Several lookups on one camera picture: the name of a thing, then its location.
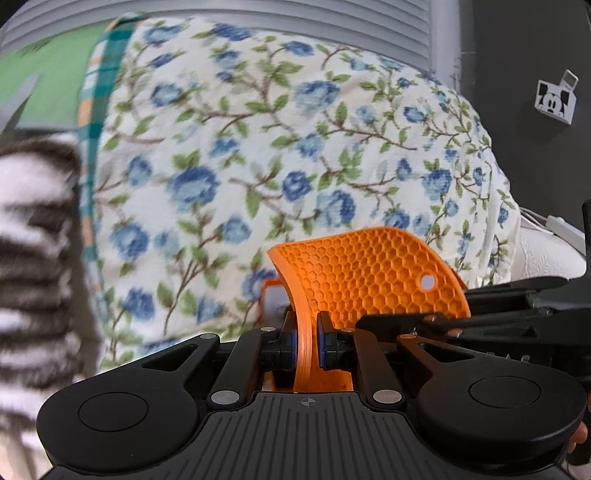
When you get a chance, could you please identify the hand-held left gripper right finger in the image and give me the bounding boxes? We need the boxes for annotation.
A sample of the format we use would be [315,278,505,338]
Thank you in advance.
[316,311,481,409]

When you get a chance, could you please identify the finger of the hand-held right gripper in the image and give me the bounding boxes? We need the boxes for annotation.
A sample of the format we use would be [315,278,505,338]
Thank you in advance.
[356,311,476,344]

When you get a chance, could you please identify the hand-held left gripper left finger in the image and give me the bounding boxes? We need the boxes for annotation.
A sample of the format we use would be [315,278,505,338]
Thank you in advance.
[139,311,296,409]

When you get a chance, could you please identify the orange cardboard box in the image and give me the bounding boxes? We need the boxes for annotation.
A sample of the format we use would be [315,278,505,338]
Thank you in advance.
[259,279,289,324]

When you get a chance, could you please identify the orange silicone honeycomb mat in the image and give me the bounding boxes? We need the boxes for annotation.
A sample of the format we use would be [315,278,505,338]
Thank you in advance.
[268,225,472,393]

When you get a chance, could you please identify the person's right hand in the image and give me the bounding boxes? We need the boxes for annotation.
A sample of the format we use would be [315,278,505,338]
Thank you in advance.
[569,413,591,460]

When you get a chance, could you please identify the cream textured bedspread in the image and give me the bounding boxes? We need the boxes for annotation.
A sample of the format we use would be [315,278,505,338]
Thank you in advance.
[508,222,591,283]

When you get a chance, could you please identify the white power strip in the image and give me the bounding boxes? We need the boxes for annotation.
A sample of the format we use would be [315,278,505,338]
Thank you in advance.
[547,216,588,244]

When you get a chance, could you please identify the blue floral blanket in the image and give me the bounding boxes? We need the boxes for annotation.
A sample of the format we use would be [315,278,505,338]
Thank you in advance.
[88,14,522,370]

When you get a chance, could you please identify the white cartoon mouse box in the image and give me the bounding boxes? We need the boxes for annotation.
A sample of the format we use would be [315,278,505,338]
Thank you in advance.
[536,69,579,125]

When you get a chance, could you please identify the brown white striped fluffy blanket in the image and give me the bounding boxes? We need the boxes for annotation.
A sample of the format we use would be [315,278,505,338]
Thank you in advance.
[0,134,101,462]

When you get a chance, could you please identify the white slatted blind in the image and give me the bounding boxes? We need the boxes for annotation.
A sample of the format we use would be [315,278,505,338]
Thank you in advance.
[0,0,432,75]

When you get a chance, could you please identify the green pillow with plaid edge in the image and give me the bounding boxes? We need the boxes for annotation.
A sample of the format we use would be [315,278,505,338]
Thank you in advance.
[0,18,137,296]

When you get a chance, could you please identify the white cable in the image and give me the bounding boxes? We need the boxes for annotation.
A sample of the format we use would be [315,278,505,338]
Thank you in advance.
[519,207,551,230]

